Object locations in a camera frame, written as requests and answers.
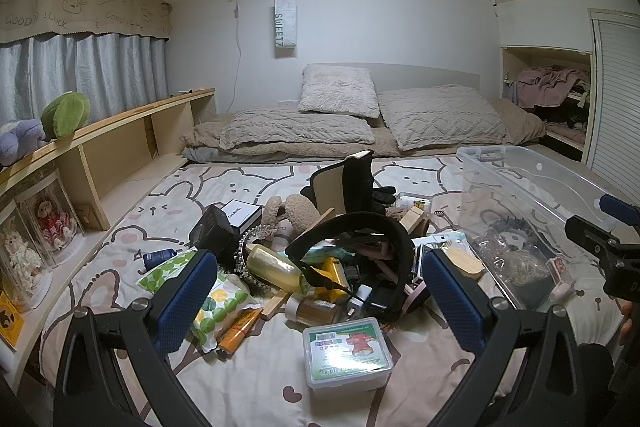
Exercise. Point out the clear bag of hair accessories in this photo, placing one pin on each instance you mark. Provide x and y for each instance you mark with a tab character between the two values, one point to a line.
510	257

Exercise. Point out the closet niche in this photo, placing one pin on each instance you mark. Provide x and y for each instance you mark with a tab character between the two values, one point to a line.
515	62

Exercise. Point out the yellow printed box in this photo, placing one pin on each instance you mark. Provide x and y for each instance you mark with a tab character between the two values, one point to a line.
9	319

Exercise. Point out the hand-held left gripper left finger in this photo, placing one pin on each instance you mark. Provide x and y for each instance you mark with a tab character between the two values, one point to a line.
187	302

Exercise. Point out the beige plush slipper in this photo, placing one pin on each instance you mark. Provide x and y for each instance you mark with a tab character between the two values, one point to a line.
292	212

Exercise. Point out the light wooden plate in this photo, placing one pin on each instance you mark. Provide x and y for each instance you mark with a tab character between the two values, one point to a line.
462	259

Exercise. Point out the wooden block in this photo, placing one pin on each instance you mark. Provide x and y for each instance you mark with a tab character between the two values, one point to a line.
412	222

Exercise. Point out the small cardboard box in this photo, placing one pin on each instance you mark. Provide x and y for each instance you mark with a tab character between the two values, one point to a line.
86	217

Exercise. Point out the red dress doll case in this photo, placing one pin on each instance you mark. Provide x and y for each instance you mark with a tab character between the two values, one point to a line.
52	219

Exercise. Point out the purple plush toy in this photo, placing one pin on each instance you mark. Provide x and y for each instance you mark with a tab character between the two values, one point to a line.
17	139

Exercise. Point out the wooden board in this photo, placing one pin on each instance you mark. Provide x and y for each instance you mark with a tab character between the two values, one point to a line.
320	224

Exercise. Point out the pile of pink clothes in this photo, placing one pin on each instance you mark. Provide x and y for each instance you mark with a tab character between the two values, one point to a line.
550	84

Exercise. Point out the wooden stick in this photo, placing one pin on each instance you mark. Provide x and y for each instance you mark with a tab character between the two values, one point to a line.
275	306

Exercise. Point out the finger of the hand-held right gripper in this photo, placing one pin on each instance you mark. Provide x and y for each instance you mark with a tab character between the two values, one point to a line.
620	209
595	237

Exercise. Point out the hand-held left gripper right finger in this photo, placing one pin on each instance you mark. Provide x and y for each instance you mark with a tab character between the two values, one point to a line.
452	302

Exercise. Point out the white charger plug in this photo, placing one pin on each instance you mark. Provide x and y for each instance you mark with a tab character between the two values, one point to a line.
357	302

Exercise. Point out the wooden shelf unit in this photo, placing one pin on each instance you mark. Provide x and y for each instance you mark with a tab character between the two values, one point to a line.
125	132

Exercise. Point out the colourful snack packet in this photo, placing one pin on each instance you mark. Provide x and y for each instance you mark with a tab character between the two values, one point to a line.
412	199

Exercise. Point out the orange hand cream tube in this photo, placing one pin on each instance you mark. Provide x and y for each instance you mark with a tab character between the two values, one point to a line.
240	332

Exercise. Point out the grey-blue curtain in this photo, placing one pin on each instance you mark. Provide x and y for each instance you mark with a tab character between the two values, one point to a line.
100	67

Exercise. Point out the clear plastic storage container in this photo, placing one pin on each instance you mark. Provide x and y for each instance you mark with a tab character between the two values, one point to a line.
530	187

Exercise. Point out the fluffy white pillow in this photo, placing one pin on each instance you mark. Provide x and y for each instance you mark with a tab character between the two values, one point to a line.
340	89

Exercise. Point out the cartoon printed valance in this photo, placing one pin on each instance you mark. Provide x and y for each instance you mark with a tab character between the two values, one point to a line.
75	7

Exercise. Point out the teal wipes pack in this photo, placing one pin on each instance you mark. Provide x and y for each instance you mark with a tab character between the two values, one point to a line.
325	253

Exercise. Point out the blue bottle silver cap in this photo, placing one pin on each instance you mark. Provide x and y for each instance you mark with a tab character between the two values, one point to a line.
157	258

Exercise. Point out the yellow flashlight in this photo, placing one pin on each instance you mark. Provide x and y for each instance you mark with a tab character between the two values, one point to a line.
332	274

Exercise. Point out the green plush toy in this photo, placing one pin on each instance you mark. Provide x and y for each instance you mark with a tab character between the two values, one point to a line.
67	114

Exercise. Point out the white box black lid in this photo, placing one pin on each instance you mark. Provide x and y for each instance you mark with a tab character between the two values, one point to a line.
242	213

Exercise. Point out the white paper card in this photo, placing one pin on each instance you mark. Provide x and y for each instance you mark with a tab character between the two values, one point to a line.
447	241

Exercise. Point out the clear toothpick jar white lid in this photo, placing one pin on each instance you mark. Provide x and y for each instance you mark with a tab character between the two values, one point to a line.
307	311

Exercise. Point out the square quilted grey pillow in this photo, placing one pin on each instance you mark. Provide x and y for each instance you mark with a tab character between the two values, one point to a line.
440	114

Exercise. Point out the silver pearl tiara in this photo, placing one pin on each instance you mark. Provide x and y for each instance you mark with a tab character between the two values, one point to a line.
242	259

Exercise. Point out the bear printed blanket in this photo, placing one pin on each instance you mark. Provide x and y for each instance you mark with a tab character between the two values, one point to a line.
125	267

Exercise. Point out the person's right hand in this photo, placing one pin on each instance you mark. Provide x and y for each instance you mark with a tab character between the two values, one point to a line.
629	322

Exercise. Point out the black and beige visor cap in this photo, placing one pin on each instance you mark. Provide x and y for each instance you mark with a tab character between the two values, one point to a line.
357	182

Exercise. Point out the long quilted grey pillow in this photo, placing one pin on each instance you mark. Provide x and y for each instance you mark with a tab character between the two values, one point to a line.
295	129

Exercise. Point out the clear box green label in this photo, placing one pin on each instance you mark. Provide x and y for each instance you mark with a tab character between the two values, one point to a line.
345	352

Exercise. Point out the black device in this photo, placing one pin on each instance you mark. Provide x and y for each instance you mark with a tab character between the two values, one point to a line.
382	302

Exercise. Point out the white hanging bag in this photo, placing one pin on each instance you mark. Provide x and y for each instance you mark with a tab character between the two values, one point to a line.
285	27

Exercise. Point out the black glove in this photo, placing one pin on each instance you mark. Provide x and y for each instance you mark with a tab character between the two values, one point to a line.
385	197

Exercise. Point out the cream dress doll case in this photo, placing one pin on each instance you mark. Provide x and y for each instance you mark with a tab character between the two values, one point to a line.
20	257

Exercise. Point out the yellow-green bottle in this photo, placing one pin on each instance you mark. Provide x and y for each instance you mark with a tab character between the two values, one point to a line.
272	267

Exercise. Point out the white louvered door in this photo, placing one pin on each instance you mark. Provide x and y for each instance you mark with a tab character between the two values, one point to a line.
617	97

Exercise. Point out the beige duvet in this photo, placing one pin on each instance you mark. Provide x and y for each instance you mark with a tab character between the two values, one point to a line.
520	124

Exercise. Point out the green dotted tissue pack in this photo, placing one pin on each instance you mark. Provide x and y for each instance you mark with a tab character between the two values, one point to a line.
225	302

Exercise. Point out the small red card box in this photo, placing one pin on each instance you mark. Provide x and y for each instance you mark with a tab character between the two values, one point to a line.
560	268

